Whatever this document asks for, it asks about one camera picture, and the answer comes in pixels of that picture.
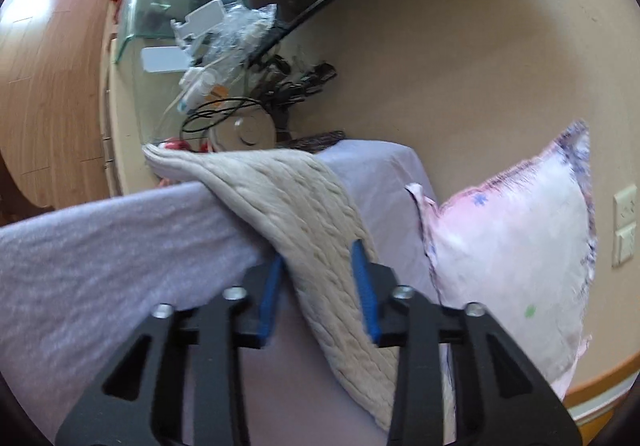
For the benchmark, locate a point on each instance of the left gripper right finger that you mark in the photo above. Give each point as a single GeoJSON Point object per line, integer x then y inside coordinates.
{"type": "Point", "coordinates": [501, 397]}

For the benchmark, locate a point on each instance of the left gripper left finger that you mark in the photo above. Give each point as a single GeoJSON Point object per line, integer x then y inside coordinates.
{"type": "Point", "coordinates": [180, 370]}

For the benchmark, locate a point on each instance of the beige cable-knit sweater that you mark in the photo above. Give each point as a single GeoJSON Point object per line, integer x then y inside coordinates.
{"type": "Point", "coordinates": [311, 209]}

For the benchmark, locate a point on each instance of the wooden headboard with panels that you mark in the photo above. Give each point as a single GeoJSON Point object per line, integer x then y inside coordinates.
{"type": "Point", "coordinates": [593, 403]}

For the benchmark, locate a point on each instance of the pink tree-print pillow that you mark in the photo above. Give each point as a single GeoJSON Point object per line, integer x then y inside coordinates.
{"type": "Point", "coordinates": [524, 244]}

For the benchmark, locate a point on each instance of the white round device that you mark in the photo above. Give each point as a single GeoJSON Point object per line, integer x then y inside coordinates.
{"type": "Point", "coordinates": [247, 130]}

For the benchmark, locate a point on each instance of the clear plastic wrap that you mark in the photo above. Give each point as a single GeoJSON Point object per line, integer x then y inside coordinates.
{"type": "Point", "coordinates": [237, 36]}

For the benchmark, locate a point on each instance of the glass-top side desk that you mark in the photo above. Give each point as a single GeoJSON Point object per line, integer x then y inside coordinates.
{"type": "Point", "coordinates": [139, 82]}

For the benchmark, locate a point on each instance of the wall power outlet panel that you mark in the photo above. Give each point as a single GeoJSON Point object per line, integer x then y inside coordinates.
{"type": "Point", "coordinates": [625, 225]}

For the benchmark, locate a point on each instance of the white plastic bracket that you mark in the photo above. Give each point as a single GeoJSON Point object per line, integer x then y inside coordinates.
{"type": "Point", "coordinates": [189, 36]}

